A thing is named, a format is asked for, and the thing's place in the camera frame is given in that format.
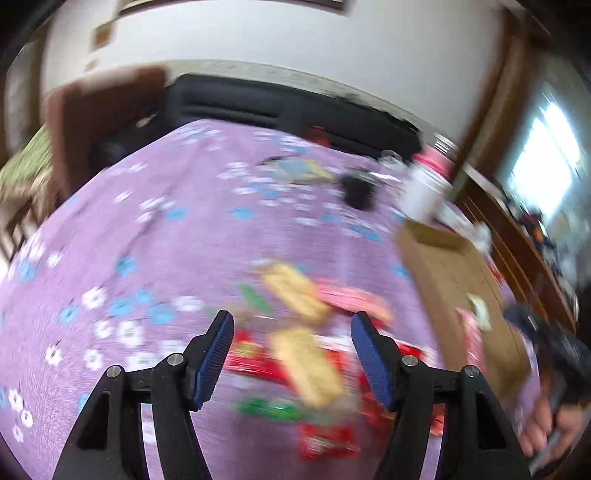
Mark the pale pink snack packet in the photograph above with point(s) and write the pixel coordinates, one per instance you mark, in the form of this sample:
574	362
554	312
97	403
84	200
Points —
471	339

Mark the cardboard box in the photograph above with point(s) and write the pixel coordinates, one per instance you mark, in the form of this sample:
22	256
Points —
443	277

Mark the bright window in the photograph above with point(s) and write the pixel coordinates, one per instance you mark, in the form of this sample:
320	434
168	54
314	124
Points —
549	157

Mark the green cushion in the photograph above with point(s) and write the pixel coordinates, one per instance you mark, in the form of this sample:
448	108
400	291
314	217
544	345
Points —
25	161

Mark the clear cracker packet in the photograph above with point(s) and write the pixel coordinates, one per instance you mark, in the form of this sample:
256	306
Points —
307	364
295	290

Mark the red foil snack packet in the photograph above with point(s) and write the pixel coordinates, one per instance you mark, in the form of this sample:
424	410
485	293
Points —
325	441

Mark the brown chair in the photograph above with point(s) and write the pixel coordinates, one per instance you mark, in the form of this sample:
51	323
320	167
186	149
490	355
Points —
97	106

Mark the wooden cabinet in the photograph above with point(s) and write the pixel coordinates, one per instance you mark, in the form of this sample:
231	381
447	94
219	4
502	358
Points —
512	249

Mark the white cloth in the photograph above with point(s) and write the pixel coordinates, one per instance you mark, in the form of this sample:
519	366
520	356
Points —
481	237

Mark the black sofa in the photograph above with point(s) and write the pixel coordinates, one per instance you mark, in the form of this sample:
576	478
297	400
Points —
240	104

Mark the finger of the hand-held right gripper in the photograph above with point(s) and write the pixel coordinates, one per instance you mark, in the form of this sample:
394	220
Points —
524	319

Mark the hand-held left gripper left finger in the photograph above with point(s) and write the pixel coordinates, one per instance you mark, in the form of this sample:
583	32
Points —
212	360

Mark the purple floral tablecloth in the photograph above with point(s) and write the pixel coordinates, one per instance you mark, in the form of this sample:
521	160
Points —
161	258

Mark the white plastic jar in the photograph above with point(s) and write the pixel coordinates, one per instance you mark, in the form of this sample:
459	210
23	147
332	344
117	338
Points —
425	194

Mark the black cylindrical device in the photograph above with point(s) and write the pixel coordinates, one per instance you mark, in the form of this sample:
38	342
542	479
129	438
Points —
359	190

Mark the clear plastic cup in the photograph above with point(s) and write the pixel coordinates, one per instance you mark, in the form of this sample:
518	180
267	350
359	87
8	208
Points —
392	158

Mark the green wrapped candy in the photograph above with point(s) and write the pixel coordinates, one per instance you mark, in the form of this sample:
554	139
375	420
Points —
253	296
268	408

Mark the person's right hand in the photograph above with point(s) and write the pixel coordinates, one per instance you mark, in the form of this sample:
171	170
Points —
547	431

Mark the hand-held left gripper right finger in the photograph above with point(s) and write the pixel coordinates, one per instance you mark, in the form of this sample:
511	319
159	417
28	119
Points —
374	364

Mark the pink bottle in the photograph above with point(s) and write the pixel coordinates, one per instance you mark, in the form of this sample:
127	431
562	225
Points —
436	161

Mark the brown wall note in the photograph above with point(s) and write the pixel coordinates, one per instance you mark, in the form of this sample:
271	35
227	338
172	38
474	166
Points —
104	34

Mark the white and green wrapper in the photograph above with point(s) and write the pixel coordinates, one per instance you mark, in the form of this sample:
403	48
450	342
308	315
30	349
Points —
479	310

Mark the small red snack packet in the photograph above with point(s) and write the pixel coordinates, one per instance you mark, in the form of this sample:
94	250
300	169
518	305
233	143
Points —
249	357

